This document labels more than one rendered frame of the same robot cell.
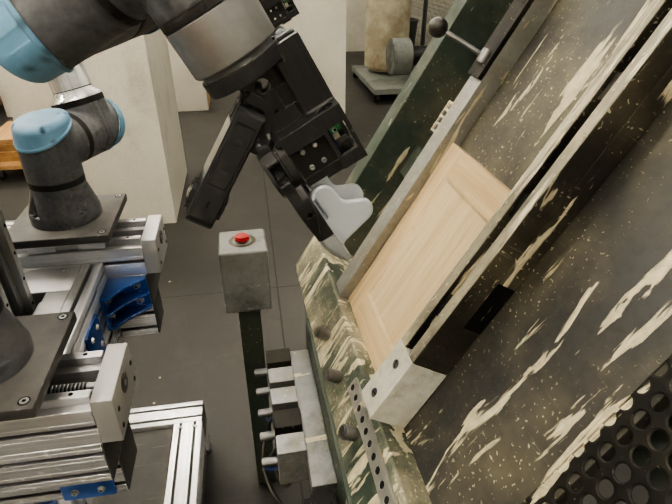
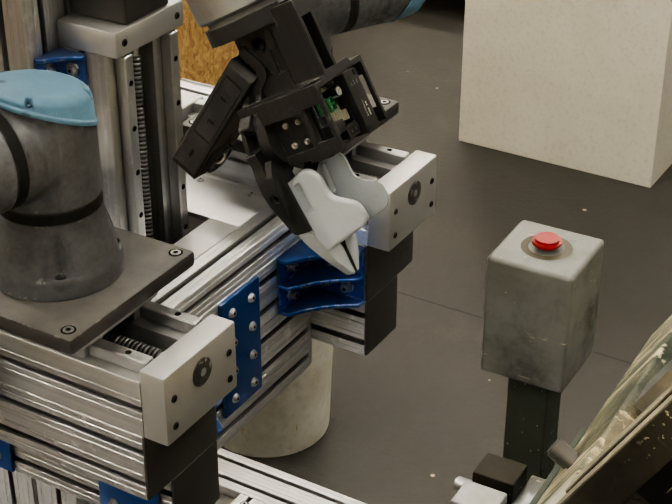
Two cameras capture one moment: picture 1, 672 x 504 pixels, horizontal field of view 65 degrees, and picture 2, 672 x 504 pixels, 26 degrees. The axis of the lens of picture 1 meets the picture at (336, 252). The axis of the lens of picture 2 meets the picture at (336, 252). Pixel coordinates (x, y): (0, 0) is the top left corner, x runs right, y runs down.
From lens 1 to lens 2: 0.75 m
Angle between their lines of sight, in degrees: 35
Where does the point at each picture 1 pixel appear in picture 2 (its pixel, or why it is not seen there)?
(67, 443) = (108, 416)
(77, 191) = not seen: hidden behind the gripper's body
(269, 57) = (254, 20)
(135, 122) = not seen: outside the picture
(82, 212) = not seen: hidden behind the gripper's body
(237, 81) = (219, 37)
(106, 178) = (538, 50)
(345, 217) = (333, 217)
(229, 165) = (215, 118)
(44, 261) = (235, 172)
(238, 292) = (507, 338)
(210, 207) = (193, 156)
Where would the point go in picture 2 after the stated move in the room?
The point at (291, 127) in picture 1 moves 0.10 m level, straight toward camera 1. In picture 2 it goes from (276, 96) to (187, 145)
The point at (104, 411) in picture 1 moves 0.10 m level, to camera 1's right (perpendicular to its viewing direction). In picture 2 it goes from (153, 392) to (220, 428)
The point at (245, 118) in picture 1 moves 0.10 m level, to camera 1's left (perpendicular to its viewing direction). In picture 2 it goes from (233, 74) to (140, 41)
